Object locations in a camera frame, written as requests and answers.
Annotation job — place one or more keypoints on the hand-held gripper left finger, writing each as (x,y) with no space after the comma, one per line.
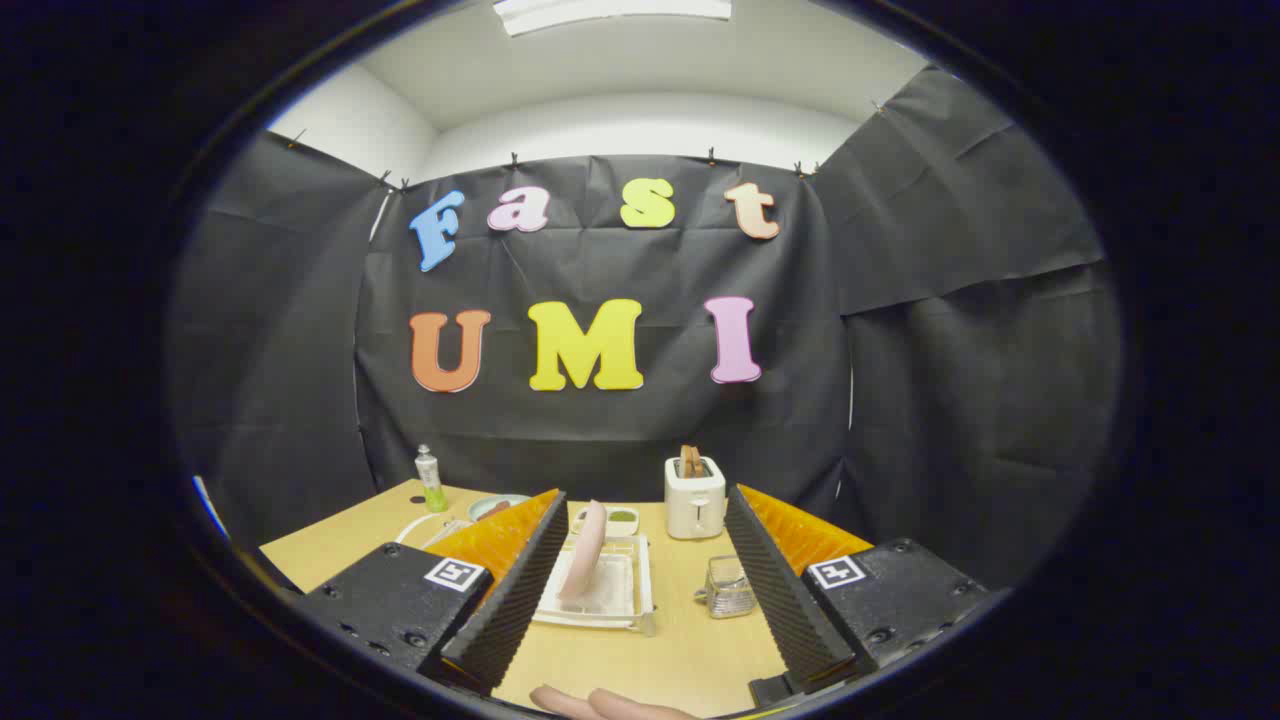
(520,590)

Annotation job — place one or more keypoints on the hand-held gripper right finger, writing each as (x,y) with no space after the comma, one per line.
(775,590)

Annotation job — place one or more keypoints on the pink plate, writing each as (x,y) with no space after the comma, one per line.
(583,555)

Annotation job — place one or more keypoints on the white dish rack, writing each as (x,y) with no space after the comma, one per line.
(620,590)

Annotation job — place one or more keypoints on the pale green plate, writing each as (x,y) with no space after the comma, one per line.
(483,505)

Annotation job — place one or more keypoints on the white two-compartment condiment dish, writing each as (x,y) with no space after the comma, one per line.
(620,518)

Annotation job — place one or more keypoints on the brown sausage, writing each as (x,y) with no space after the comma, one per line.
(496,509)

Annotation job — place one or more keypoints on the cream toaster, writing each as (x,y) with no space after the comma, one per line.
(695,505)

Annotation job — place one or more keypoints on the green and white bottle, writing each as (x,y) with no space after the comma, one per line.
(431,485)

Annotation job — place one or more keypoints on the brown toast slice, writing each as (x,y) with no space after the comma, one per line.
(691,462)

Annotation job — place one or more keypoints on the black backdrop cloth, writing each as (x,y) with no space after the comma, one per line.
(600,270)

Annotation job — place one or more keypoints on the ceiling light panel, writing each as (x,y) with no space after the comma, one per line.
(610,12)

